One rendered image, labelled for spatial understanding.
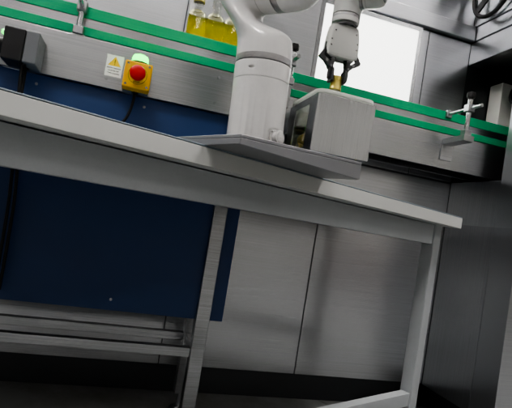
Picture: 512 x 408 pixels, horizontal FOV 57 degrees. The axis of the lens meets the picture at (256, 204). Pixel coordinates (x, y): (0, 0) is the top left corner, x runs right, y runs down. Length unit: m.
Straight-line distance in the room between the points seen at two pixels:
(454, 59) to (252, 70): 1.30
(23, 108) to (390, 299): 1.56
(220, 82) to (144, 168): 0.64
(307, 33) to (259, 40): 0.83
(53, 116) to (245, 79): 0.43
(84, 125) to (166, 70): 0.69
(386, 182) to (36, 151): 1.42
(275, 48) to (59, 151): 0.48
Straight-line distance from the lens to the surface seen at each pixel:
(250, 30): 1.02
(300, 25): 1.82
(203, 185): 0.87
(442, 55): 2.12
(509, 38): 2.06
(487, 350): 1.83
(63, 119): 0.71
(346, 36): 1.50
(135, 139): 0.75
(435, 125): 1.80
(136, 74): 1.26
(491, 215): 1.86
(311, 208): 1.07
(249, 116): 0.96
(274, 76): 0.98
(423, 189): 1.99
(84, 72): 1.37
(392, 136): 1.68
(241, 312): 1.72
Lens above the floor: 0.63
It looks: 2 degrees up
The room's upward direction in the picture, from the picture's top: 9 degrees clockwise
